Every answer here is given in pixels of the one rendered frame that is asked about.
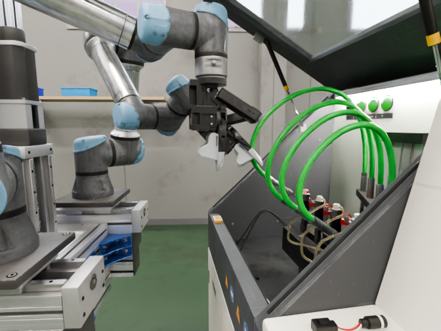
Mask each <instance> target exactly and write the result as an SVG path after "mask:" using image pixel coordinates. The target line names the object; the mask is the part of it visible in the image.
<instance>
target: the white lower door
mask: <svg viewBox="0 0 441 331"><path fill-rule="evenodd" d="M208 273H209V331H234V327H233V324H232V321H231V318H230V314H229V312H228V308H227V305H226V302H225V298H224V295H223V292H222V288H221V285H220V282H219V278H218V276H217V272H216V269H215V266H214V263H213V259H212V257H211V252H210V250H209V269H208Z"/></svg>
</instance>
